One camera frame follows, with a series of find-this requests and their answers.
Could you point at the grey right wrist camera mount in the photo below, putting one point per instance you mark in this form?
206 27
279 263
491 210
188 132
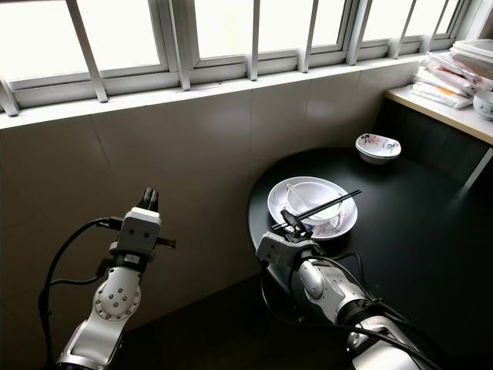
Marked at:
277 250

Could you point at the small white floral bowl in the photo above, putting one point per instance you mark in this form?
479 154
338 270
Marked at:
377 149

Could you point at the white barred window frame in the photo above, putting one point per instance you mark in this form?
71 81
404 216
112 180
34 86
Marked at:
181 46

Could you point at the blue white porcelain cup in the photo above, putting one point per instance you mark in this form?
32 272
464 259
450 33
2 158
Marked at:
484 105

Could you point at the light wooden counter board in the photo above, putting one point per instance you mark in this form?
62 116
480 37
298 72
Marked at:
439 114

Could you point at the white plastic food packet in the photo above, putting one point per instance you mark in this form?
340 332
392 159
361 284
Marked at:
441 95
448 71

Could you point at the white plastic container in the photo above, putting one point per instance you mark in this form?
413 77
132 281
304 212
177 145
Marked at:
476 54

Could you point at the large white floral bowl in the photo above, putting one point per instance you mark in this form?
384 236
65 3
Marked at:
343 216

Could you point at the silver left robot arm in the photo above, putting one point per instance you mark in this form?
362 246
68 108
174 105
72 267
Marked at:
115 302

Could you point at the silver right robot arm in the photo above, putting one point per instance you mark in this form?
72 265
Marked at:
337 291

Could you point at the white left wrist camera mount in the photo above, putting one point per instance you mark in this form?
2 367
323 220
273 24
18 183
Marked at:
140 231

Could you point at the black chopstick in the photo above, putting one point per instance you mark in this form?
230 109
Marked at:
331 205
336 199

